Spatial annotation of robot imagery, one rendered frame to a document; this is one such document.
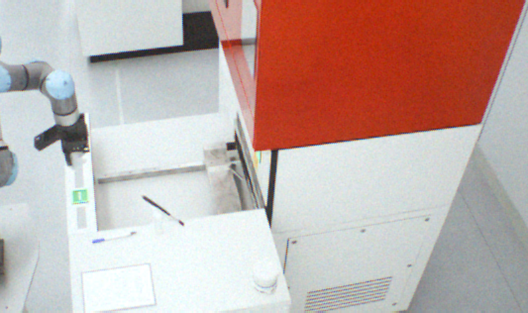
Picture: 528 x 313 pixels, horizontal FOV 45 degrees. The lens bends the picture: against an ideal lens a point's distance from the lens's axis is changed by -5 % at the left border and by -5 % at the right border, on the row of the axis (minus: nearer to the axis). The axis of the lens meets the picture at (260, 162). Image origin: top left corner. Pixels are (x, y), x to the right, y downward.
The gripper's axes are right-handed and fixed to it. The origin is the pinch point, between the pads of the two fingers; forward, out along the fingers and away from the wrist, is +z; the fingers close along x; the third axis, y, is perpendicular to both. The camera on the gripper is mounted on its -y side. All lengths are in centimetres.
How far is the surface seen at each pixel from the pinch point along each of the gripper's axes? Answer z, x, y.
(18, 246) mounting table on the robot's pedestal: 28.7, -5.7, -22.9
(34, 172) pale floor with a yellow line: 111, 105, -35
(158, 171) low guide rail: 26.3, 17.0, 28.1
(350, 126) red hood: -18, -15, 82
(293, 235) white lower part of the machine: 31, -15, 69
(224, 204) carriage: 23, -5, 48
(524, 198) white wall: 91, 25, 207
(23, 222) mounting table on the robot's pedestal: 28.7, 4.2, -21.3
